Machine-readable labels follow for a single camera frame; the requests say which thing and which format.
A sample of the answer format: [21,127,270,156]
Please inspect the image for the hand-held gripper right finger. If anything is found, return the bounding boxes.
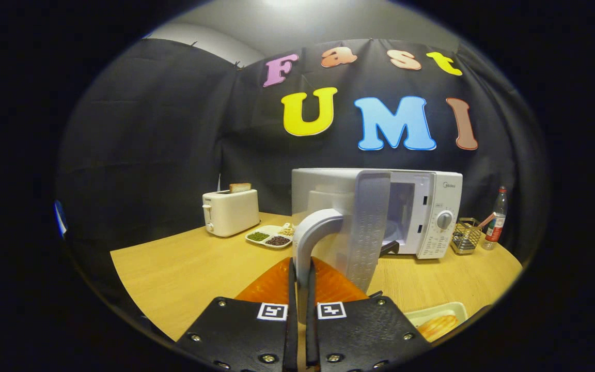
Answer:
[305,257,432,372]

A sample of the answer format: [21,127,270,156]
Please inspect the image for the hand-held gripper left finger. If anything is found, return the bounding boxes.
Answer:
[176,257,298,372]

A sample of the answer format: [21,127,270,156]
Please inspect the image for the white microwave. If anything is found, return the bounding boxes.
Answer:
[291,168,463,323]

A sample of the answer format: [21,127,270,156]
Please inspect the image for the white food tray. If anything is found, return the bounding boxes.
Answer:
[403,302,468,343]

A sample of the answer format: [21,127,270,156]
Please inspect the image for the divided white snack tray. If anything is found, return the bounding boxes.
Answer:
[245,223,296,250]

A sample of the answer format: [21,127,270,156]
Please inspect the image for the white toaster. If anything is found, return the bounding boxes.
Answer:
[202,189,260,238]

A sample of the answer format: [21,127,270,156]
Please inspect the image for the black backdrop cloth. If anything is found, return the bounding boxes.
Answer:
[55,37,551,269]

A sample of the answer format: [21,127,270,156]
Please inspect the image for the clear bottle red label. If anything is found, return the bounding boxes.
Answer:
[482,187,508,251]

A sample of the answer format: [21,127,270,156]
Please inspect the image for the wire mesh basket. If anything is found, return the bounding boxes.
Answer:
[451,218,483,255]

